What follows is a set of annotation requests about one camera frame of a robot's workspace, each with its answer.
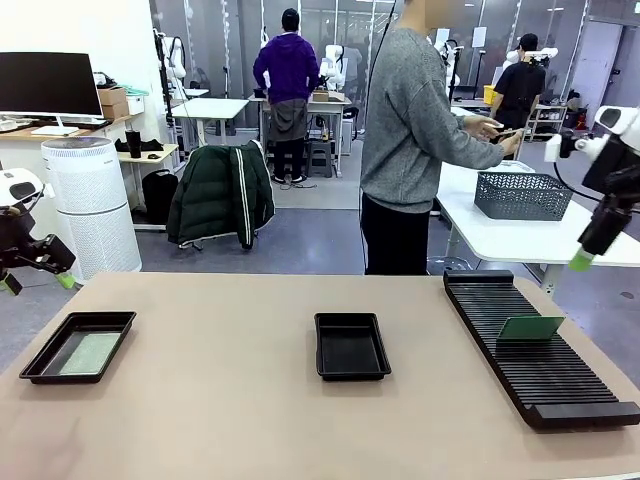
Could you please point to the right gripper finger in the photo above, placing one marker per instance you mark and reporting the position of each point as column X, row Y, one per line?
column 617, row 220
column 590, row 240

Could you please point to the dark green puffer jacket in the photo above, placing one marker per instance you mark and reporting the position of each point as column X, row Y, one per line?
column 220, row 190

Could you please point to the black backpack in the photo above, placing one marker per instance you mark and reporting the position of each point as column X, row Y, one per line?
column 159, row 195

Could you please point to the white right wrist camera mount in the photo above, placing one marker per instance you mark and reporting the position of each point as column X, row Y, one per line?
column 590, row 145

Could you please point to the person's right hand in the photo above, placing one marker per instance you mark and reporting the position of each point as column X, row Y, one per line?
column 511, row 145

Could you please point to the wooden topped white desk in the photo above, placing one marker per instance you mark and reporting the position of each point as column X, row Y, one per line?
column 20, row 150

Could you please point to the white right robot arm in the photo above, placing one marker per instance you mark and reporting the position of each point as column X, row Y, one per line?
column 622, row 122

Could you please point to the office chair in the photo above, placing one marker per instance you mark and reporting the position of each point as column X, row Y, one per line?
column 197, row 245

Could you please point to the black plastic ESD tray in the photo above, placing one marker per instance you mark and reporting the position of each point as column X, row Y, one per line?
column 75, row 322
column 352, row 350

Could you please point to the metal storage shelf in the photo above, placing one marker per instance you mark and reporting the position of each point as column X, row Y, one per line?
column 547, row 120

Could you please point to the small thin circuit board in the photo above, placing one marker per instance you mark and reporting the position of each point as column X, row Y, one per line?
column 507, row 131

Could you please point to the black slotted board rack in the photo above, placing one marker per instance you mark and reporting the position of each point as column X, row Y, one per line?
column 550, row 380

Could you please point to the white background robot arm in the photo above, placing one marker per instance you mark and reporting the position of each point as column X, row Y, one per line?
column 450, row 65
column 332, row 65
column 535, row 54
column 172, row 60

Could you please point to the grey door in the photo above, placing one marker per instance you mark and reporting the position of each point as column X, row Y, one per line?
column 597, row 75

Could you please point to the white work table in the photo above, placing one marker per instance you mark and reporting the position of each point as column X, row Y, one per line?
column 327, row 104

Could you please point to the person in grey sweater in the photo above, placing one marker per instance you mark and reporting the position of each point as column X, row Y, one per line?
column 400, row 125

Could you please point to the black tumbler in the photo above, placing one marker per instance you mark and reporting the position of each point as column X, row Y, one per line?
column 133, row 144

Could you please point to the flat cardboard box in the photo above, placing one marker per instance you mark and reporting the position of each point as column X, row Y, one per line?
column 327, row 95

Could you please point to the yellow bin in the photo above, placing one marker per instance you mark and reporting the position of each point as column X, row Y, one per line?
column 489, row 95

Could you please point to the person in black shirt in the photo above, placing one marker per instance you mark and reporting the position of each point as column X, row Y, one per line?
column 520, row 95

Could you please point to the brown cardboard box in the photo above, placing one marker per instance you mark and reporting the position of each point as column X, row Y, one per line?
column 112, row 102

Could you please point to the person in purple hoodie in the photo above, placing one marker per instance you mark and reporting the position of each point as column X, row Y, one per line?
column 287, row 75

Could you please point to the grey plastic basket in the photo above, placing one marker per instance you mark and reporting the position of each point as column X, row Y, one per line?
column 520, row 197

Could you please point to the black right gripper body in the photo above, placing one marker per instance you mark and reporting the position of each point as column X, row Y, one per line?
column 617, row 165

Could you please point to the white cylindrical air purifier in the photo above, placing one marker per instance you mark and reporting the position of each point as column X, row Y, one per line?
column 90, row 210

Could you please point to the person's left hand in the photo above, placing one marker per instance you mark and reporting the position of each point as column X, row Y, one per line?
column 487, row 127

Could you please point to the black keyboard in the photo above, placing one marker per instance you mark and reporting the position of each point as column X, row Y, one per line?
column 85, row 121

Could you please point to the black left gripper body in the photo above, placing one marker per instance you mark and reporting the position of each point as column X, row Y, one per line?
column 15, row 235

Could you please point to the black computer monitor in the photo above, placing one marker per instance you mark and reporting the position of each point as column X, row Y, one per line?
column 45, row 82

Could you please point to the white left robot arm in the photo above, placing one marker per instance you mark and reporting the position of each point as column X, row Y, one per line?
column 15, row 182

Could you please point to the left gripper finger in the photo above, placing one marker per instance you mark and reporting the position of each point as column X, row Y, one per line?
column 7, row 282
column 55, row 255

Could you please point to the black step stool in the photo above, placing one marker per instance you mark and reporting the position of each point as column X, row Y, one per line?
column 320, row 157

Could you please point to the white side table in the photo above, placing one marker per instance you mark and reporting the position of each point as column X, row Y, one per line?
column 500, row 235

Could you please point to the green perforated circuit board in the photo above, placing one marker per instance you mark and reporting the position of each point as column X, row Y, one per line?
column 92, row 352
column 530, row 327

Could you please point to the black cloth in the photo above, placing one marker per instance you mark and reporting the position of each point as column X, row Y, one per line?
column 150, row 145

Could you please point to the small white table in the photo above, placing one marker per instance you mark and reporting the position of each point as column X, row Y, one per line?
column 150, row 162

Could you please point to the white standing table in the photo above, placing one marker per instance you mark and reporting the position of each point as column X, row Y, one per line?
column 210, row 107

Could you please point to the person's right forearm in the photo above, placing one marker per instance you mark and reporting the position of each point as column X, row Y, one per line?
column 470, row 157

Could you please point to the person's left forearm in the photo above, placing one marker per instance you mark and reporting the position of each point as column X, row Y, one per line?
column 467, row 121

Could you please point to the white storage box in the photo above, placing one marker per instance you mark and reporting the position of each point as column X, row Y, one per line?
column 136, row 105

